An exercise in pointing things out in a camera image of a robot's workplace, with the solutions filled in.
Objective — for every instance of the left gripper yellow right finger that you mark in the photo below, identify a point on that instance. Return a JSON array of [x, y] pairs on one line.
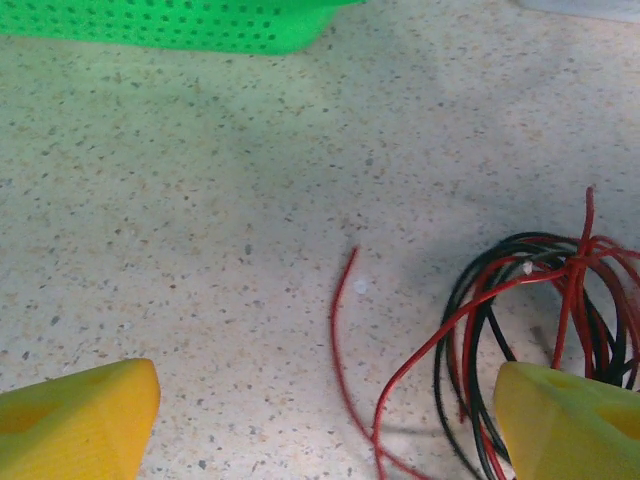
[[575, 430]]

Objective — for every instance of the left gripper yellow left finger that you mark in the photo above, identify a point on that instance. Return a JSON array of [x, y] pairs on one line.
[[75, 425]]

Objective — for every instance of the green plastic basket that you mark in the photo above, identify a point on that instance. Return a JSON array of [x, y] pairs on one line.
[[175, 25]]

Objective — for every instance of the white plastic basket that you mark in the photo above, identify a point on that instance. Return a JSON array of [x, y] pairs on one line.
[[575, 7]]

